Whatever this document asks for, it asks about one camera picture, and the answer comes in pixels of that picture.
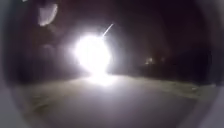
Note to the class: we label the street lamp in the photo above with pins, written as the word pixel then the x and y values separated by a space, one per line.
pixel 92 53

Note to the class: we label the grey asphalt road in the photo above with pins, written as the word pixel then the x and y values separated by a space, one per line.
pixel 116 106

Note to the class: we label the pale roadside verge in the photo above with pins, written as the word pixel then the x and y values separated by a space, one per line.
pixel 173 87
pixel 43 95

